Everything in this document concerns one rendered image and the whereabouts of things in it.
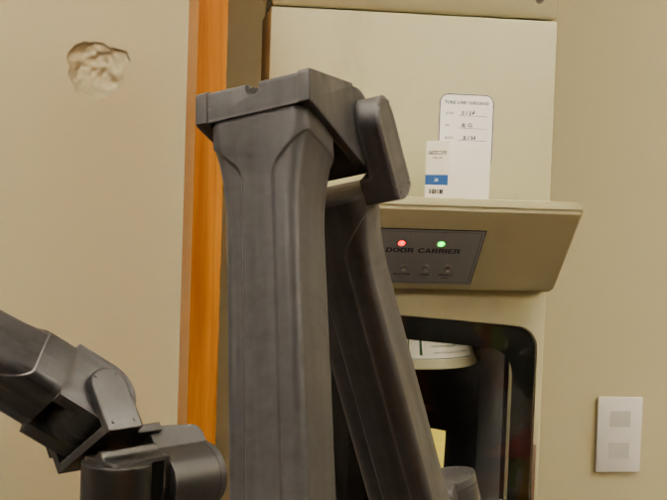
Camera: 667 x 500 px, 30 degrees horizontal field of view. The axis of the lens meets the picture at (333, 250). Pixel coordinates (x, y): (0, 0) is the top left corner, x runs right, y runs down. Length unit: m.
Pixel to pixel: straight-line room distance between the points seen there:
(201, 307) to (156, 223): 0.53
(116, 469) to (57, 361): 0.10
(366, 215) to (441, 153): 0.49
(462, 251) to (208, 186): 0.28
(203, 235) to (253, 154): 0.53
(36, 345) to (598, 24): 1.12
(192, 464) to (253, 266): 0.38
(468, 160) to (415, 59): 0.14
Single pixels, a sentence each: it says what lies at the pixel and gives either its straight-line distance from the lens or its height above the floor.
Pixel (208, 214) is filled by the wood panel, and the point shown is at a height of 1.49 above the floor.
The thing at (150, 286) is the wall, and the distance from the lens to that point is 1.79.
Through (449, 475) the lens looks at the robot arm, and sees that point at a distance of 1.01.
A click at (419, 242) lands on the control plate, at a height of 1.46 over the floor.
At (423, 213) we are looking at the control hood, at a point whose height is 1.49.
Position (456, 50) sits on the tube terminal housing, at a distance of 1.39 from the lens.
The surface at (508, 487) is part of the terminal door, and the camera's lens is 1.24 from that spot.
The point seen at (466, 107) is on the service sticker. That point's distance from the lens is 1.39.
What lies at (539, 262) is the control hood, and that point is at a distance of 1.35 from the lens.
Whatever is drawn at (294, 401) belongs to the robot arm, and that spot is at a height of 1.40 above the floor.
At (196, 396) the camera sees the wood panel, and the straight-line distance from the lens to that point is 1.28.
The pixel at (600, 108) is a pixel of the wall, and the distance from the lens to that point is 1.90.
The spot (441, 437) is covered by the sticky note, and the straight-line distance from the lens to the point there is 1.26.
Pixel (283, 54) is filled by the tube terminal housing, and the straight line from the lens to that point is 1.36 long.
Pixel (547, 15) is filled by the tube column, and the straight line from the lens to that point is 1.43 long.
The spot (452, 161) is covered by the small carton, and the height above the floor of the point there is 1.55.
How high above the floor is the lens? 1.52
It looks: 3 degrees down
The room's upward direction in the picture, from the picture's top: 2 degrees clockwise
